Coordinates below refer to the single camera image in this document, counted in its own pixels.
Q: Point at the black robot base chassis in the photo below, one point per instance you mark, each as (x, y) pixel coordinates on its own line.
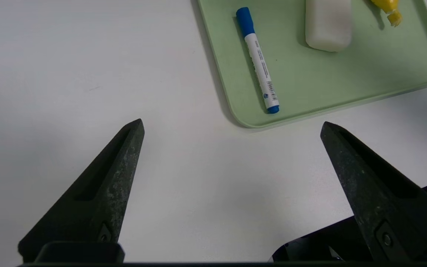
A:
(328, 241)

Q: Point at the yellow banana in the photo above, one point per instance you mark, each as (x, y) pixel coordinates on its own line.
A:
(386, 5)

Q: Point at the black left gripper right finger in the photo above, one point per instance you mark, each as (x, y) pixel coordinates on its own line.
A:
(380, 207)

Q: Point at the white soap bar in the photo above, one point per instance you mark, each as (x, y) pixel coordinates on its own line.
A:
(328, 26)

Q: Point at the blue and white marker pen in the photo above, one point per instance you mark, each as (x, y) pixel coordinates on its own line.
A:
(260, 63)

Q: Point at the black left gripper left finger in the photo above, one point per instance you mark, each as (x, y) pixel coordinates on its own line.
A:
(98, 207)

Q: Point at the light green plastic tray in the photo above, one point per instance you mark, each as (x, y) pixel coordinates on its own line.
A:
(365, 74)

